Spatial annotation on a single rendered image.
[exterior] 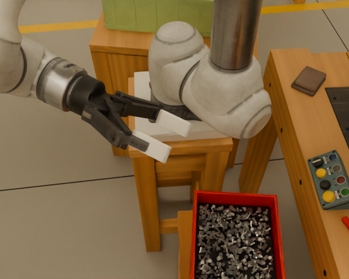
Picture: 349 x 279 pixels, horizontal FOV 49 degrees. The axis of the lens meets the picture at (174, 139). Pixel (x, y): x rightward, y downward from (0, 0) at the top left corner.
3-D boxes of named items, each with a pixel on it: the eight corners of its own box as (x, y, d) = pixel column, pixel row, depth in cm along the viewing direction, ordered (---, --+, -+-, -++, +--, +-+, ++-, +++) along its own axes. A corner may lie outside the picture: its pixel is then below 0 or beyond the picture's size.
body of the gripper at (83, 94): (70, 78, 66) (117, 100, 65) (94, 70, 74) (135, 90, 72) (60, 115, 69) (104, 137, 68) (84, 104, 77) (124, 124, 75)
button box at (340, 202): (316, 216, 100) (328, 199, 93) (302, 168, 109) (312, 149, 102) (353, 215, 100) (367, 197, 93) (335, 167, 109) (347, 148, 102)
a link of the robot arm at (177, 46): (179, 63, 125) (177, 3, 108) (218, 92, 116) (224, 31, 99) (139, 87, 118) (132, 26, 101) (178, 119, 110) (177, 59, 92)
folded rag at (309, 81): (312, 98, 121) (315, 91, 119) (289, 87, 124) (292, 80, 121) (325, 80, 126) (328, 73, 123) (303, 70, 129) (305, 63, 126)
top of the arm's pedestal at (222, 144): (129, 158, 118) (128, 150, 115) (128, 85, 137) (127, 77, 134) (231, 151, 119) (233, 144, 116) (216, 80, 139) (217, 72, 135)
